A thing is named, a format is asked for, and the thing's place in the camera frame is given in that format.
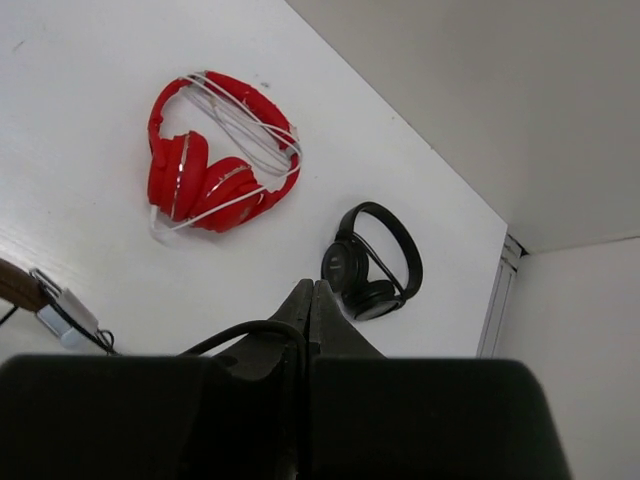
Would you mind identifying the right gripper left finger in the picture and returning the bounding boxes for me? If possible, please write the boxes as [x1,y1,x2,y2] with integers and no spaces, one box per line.
[214,279,314,479]

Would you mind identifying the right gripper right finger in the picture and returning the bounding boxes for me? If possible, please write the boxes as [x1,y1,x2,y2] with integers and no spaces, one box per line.
[310,281,388,479]

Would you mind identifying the thin black headphone cable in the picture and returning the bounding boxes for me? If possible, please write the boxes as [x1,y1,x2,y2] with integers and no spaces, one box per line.
[177,319,307,359]

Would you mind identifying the brown silver headphones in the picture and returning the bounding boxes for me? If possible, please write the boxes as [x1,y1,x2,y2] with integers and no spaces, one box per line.
[1,259,118,356]

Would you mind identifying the far black headphones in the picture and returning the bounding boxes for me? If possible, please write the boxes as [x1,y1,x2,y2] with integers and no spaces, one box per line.
[321,201,424,321]

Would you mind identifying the red headphones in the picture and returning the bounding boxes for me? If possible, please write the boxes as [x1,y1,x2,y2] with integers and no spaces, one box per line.
[147,71,303,233]

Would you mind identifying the white cable on red headphones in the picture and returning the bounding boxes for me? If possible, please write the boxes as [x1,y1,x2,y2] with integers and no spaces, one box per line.
[148,72,304,250]

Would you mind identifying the aluminium rail right side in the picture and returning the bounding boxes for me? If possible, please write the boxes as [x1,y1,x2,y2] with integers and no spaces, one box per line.
[477,235,523,358]

